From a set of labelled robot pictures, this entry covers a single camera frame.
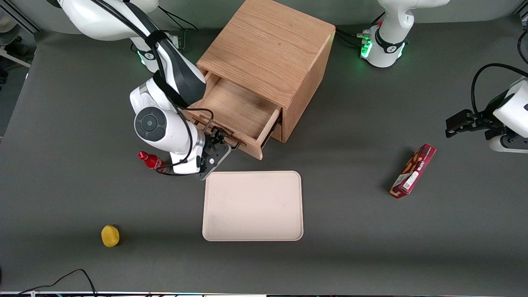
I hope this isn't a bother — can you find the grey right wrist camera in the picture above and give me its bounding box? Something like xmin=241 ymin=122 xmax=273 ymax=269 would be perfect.
xmin=197 ymin=142 xmax=232 ymax=181

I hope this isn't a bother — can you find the red soda bottle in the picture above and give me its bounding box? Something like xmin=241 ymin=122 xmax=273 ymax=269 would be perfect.
xmin=138 ymin=151 xmax=169 ymax=174

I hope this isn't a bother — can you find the black right base cable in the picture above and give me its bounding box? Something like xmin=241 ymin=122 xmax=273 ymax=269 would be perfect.
xmin=158 ymin=6 xmax=199 ymax=52

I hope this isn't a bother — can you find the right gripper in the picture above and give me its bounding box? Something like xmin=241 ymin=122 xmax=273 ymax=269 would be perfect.
xmin=169 ymin=127 xmax=229 ymax=175

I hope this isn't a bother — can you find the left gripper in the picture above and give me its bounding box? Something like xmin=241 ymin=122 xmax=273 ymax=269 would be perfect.
xmin=445 ymin=78 xmax=528 ymax=141

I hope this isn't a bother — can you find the black table edge cable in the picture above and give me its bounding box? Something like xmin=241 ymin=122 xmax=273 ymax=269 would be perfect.
xmin=19 ymin=269 xmax=98 ymax=296

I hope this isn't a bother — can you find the oak wooden drawer cabinet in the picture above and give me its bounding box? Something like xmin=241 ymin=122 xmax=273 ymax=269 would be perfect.
xmin=196 ymin=0 xmax=336 ymax=144

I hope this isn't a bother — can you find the beige plastic tray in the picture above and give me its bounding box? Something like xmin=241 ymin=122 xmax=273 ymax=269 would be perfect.
xmin=202 ymin=171 xmax=304 ymax=242

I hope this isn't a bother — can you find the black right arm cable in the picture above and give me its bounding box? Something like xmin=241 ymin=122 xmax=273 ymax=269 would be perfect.
xmin=89 ymin=0 xmax=216 ymax=176

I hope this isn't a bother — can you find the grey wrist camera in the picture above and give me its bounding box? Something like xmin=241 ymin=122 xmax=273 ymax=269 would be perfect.
xmin=197 ymin=142 xmax=232 ymax=181
xmin=489 ymin=134 xmax=528 ymax=154

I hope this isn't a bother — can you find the black left base cable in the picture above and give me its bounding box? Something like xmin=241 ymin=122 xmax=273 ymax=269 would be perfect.
xmin=335 ymin=12 xmax=387 ymax=47

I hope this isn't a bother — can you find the yellow lemon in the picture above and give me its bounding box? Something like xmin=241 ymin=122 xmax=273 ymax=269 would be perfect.
xmin=101 ymin=225 xmax=120 ymax=248

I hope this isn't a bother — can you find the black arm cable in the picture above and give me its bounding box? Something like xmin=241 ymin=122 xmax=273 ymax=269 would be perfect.
xmin=471 ymin=63 xmax=528 ymax=117
xmin=89 ymin=0 xmax=216 ymax=176

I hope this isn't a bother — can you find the black base cable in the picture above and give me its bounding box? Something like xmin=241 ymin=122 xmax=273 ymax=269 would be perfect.
xmin=158 ymin=6 xmax=199 ymax=52
xmin=335 ymin=12 xmax=387 ymax=47

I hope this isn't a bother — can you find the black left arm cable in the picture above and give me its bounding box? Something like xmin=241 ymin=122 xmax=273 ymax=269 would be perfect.
xmin=471 ymin=63 xmax=528 ymax=117

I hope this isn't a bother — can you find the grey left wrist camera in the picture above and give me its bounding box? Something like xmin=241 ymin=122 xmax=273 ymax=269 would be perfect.
xmin=489 ymin=134 xmax=528 ymax=154

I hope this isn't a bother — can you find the aluminium frame profile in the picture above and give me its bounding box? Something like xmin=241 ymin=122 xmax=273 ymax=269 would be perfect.
xmin=0 ymin=0 xmax=42 ymax=33

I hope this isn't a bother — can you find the red snack box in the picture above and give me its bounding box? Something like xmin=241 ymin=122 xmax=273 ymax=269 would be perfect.
xmin=389 ymin=144 xmax=437 ymax=199

